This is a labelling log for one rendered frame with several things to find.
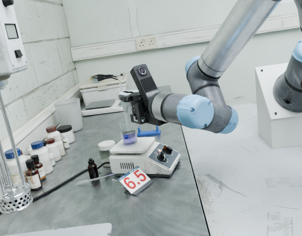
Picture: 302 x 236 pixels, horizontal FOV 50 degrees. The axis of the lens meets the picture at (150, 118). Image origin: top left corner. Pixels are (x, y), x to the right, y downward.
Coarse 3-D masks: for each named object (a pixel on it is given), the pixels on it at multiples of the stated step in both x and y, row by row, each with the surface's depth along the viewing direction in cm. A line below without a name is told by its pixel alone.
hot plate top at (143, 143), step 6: (138, 138) 109; (144, 138) 108; (150, 138) 107; (120, 144) 106; (138, 144) 103; (144, 144) 102; (150, 144) 103; (114, 150) 101; (120, 150) 100; (126, 150) 100; (132, 150) 99; (138, 150) 98; (144, 150) 98
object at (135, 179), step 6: (138, 168) 98; (132, 174) 95; (138, 174) 96; (144, 174) 97; (120, 180) 92; (126, 180) 93; (132, 180) 94; (138, 180) 95; (144, 180) 96; (126, 186) 91; (132, 186) 92
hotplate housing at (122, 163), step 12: (156, 144) 107; (120, 156) 101; (132, 156) 99; (144, 156) 98; (180, 156) 107; (120, 168) 101; (132, 168) 100; (144, 168) 98; (156, 168) 97; (168, 168) 96
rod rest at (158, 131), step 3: (156, 126) 136; (138, 129) 138; (156, 129) 137; (138, 132) 138; (141, 132) 140; (144, 132) 139; (147, 132) 139; (150, 132) 138; (153, 132) 138; (156, 132) 137; (159, 132) 137; (138, 135) 138; (141, 135) 138; (144, 135) 138
